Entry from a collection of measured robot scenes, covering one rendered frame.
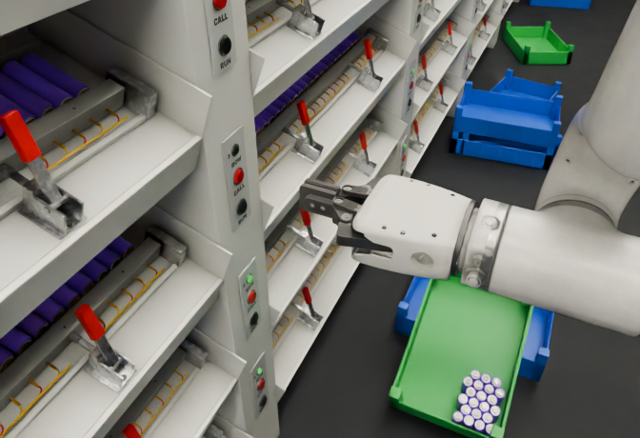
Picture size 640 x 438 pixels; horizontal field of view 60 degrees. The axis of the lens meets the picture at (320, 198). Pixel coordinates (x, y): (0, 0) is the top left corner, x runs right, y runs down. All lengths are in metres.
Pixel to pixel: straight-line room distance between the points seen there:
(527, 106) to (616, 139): 1.52
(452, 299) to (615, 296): 0.71
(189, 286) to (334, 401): 0.55
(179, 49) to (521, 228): 0.34
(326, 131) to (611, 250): 0.53
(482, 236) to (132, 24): 0.36
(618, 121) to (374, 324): 0.91
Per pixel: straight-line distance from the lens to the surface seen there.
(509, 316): 1.19
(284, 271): 0.93
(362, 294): 1.31
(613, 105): 0.42
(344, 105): 0.99
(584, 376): 1.28
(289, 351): 1.07
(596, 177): 0.57
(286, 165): 0.82
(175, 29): 0.51
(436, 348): 1.16
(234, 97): 0.59
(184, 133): 0.55
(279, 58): 0.69
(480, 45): 2.39
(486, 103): 1.95
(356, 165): 1.16
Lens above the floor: 0.95
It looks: 37 degrees down
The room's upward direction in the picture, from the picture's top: straight up
